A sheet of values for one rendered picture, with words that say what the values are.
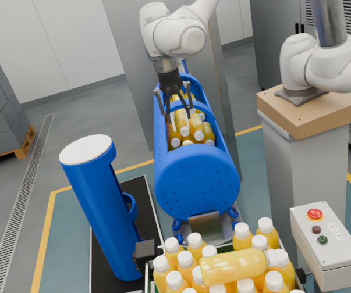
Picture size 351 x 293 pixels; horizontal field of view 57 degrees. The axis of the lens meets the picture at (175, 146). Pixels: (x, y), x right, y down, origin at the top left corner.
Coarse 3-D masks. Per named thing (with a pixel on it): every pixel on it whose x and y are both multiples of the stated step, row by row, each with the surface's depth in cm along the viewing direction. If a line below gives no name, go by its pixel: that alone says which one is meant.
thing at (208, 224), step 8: (192, 216) 103; (200, 216) 102; (208, 216) 102; (216, 216) 103; (192, 224) 104; (200, 224) 104; (208, 224) 104; (216, 224) 104; (192, 232) 105; (200, 232) 106; (208, 232) 106; (216, 232) 106; (208, 240) 108; (216, 240) 108
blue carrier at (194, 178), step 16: (192, 80) 178; (160, 96) 157; (160, 112) 142; (208, 112) 138; (160, 128) 129; (160, 144) 118; (192, 144) 106; (224, 144) 121; (160, 160) 109; (176, 160) 101; (192, 160) 101; (208, 160) 102; (224, 160) 102; (160, 176) 104; (176, 176) 104; (192, 176) 104; (208, 176) 105; (224, 176) 105; (160, 192) 107; (176, 192) 107; (192, 192) 108; (208, 192) 108; (224, 192) 108; (176, 208) 110; (192, 208) 111; (208, 208) 111; (224, 208) 112
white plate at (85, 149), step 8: (88, 136) 178; (96, 136) 176; (104, 136) 174; (72, 144) 174; (80, 144) 172; (88, 144) 170; (96, 144) 167; (104, 144) 165; (64, 152) 168; (72, 152) 166; (80, 152) 164; (88, 152) 162; (96, 152) 160; (104, 152) 160; (64, 160) 160; (72, 160) 158; (80, 160) 156; (88, 160) 156
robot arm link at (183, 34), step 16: (208, 0) 91; (176, 16) 88; (192, 16) 87; (208, 16) 92; (160, 32) 91; (176, 32) 85; (192, 32) 84; (160, 48) 95; (176, 48) 87; (192, 48) 86
